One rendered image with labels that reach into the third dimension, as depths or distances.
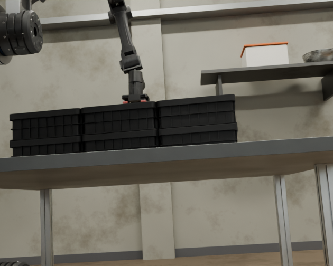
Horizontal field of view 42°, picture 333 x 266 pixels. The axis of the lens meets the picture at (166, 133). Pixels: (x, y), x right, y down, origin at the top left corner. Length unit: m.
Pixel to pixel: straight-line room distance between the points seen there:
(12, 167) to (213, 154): 0.56
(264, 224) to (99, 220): 1.59
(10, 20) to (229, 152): 0.81
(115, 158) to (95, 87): 3.36
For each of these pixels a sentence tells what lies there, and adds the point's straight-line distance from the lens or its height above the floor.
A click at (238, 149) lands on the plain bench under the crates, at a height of 0.68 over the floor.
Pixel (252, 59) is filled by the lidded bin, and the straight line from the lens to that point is 4.08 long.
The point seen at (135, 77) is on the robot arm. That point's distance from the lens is 1.79.
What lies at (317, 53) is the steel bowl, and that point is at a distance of 4.23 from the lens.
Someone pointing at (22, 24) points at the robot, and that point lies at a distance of 1.50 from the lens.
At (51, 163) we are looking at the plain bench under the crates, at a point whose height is 0.67.
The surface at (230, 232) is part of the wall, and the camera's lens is 4.35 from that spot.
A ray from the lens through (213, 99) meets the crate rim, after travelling 1.65.
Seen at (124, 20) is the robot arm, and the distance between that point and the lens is 2.05.
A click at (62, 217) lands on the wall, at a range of 4.51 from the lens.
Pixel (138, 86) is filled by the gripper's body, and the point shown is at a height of 1.01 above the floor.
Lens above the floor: 0.56
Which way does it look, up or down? 8 degrees up
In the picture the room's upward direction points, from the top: 3 degrees counter-clockwise
